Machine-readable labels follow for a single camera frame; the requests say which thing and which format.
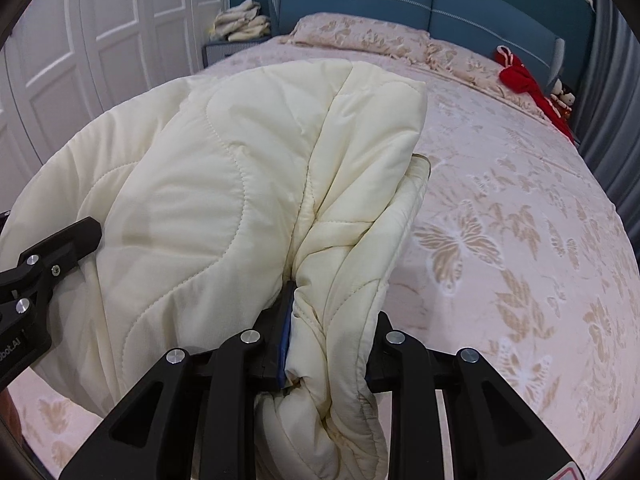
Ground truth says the grey nightstand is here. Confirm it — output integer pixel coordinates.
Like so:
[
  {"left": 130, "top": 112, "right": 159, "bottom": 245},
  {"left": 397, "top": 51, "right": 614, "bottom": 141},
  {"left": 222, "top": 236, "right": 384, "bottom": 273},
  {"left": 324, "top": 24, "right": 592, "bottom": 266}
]
[{"left": 201, "top": 35, "right": 272, "bottom": 70}]

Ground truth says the pink floral pillow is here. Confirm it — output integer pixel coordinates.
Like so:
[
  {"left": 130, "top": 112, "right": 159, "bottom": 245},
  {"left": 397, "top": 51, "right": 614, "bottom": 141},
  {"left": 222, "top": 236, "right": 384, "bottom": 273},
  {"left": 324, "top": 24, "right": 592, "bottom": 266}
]
[
  {"left": 425, "top": 37, "right": 551, "bottom": 118},
  {"left": 279, "top": 12, "right": 432, "bottom": 63}
]

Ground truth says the pink butterfly blanket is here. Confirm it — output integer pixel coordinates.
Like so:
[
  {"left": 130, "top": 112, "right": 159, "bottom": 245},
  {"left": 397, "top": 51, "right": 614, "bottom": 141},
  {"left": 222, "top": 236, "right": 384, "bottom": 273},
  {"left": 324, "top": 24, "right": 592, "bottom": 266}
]
[{"left": 10, "top": 42, "right": 640, "bottom": 480}]

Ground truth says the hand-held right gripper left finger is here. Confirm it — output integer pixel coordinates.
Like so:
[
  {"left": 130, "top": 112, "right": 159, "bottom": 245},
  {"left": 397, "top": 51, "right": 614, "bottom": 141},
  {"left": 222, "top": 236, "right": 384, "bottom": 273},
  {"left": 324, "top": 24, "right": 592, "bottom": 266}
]
[{"left": 59, "top": 281, "right": 297, "bottom": 480}]

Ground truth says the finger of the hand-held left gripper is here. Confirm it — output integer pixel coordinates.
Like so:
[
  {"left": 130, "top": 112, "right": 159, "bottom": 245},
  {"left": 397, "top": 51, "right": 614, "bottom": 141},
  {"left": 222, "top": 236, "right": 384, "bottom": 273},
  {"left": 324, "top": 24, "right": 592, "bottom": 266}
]
[{"left": 0, "top": 216, "right": 104, "bottom": 313}]

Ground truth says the red garment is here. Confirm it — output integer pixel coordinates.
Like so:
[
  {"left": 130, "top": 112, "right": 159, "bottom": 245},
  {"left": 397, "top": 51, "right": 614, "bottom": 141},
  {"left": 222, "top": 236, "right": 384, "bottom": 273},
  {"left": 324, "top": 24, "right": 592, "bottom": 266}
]
[{"left": 495, "top": 45, "right": 577, "bottom": 142}]

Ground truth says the small stuffed toy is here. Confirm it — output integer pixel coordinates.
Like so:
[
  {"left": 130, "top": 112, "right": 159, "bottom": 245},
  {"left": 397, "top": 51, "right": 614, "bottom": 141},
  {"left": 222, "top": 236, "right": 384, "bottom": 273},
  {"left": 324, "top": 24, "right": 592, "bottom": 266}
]
[{"left": 549, "top": 79, "right": 577, "bottom": 117}]

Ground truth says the blue padded headboard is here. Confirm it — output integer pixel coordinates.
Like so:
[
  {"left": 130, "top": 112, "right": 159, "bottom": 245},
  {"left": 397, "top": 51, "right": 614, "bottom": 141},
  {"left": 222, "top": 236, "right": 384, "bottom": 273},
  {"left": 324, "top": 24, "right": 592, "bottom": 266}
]
[{"left": 269, "top": 0, "right": 567, "bottom": 88}]

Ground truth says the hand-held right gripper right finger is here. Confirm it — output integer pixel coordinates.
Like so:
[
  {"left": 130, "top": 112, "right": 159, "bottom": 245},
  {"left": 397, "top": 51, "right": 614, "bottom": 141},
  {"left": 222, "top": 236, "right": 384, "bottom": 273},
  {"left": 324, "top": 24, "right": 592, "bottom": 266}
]
[{"left": 364, "top": 311, "right": 585, "bottom": 480}]

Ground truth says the stack of cream clothes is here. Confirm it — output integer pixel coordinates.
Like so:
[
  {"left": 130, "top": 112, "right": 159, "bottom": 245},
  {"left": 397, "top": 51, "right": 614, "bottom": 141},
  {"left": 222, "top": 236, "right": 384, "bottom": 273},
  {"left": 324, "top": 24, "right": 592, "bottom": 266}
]
[{"left": 207, "top": 0, "right": 274, "bottom": 44}]

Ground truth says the grey curtain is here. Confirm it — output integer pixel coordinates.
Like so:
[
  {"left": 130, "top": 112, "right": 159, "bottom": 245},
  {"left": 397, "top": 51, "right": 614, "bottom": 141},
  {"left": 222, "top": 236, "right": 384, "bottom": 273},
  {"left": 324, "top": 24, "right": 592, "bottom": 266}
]
[{"left": 574, "top": 0, "right": 640, "bottom": 223}]

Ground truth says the white wardrobe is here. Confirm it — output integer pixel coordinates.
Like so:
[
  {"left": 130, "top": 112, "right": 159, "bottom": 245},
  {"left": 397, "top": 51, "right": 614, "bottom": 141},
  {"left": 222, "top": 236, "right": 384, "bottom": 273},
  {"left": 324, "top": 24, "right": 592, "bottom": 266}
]
[{"left": 0, "top": 0, "right": 237, "bottom": 176}]

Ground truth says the cream quilted jacket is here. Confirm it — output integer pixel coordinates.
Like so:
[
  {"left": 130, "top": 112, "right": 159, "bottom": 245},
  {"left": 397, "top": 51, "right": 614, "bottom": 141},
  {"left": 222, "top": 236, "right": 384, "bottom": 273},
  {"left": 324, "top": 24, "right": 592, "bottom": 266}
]
[{"left": 0, "top": 59, "right": 432, "bottom": 480}]

